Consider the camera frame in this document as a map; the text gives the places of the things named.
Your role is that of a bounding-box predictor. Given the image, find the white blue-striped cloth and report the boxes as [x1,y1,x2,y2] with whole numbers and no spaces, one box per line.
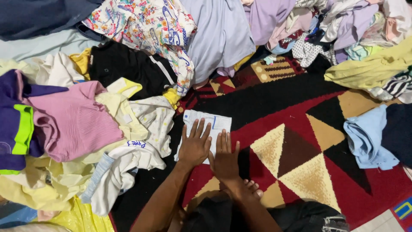
[174,110,232,165]

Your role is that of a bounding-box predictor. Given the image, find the mustard yellow garment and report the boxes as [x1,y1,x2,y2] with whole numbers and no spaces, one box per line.
[69,48,92,81]

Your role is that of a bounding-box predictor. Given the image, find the person's right hand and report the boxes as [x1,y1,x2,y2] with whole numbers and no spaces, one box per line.
[209,130,241,185]

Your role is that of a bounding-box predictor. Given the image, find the periwinkle blue garment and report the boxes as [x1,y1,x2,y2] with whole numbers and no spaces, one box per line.
[180,0,256,85]

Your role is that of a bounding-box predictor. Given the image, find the plain white garment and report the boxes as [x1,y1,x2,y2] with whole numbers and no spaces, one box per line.
[32,52,86,87]

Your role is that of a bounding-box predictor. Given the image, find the red black patterned carpet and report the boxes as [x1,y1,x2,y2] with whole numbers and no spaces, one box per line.
[109,48,412,232]

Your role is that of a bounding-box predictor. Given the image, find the blue plastic bag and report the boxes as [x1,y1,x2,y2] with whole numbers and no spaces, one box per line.
[0,201,37,229]

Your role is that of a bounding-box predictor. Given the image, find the black white striped garment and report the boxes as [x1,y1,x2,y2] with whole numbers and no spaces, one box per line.
[367,69,412,104]

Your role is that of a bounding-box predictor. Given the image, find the person's left hand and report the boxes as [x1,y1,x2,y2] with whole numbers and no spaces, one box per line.
[178,118,213,168]

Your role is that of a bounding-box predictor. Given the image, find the person's black shorts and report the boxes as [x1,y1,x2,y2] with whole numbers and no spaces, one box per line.
[180,197,350,232]

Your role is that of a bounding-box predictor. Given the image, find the black shirt with white stripe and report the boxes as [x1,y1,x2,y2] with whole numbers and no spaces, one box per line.
[88,40,177,100]

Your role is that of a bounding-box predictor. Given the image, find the bright yellow garment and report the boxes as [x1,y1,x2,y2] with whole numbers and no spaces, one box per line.
[162,88,182,110]

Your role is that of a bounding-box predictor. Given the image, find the person's bare foot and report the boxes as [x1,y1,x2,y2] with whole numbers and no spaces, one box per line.
[220,179,264,200]

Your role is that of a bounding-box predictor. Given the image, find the white polka dot garment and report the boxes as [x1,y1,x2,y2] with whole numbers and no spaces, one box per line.
[291,40,337,68]

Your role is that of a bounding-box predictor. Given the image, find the yellow-green garment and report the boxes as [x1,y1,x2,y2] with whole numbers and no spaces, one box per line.
[324,37,412,91]

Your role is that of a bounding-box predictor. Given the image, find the heap of mixed clothes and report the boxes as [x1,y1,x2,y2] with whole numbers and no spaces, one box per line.
[265,0,412,65]

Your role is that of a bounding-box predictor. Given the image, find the white star print garment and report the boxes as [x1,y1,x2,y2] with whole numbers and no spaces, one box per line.
[129,96,176,158]

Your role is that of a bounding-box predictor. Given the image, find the white garment with blue print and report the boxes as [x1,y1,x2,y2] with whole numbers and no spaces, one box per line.
[80,140,166,217]

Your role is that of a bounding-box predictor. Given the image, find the lilac garment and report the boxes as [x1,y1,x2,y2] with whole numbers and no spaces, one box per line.
[243,0,297,46]

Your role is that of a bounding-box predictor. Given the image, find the colourful play mat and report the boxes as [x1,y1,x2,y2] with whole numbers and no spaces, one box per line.
[351,193,412,232]

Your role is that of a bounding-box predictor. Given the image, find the pink ribbed garment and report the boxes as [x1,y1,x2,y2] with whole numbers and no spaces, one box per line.
[23,81,124,163]

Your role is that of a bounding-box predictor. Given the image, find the shiny yellow plastic bag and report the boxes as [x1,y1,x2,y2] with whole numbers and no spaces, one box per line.
[39,197,115,232]

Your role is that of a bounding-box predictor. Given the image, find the pale blue sheet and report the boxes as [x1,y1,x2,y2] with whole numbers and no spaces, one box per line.
[0,29,103,62]

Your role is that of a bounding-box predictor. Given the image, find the white floral print shirt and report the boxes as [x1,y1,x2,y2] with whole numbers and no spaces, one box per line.
[82,0,197,97]

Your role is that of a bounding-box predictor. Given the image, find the light blue crumpled garment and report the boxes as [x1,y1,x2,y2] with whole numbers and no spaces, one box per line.
[343,105,400,171]

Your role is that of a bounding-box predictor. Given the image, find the dark navy folded garment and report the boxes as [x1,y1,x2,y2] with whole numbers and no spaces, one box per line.
[381,103,412,168]

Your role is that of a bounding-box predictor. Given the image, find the purple garment with neon stripe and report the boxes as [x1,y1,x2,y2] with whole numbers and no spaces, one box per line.
[0,69,70,175]

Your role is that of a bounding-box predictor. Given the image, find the pale yellow shirt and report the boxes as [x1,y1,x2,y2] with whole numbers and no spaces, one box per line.
[95,77,148,142]

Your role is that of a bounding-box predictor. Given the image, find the large navy blue garment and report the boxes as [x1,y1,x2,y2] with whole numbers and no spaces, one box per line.
[0,0,103,42]

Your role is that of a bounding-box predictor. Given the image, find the pale yellow crumpled cloth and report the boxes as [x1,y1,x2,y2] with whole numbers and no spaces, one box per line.
[0,155,97,211]

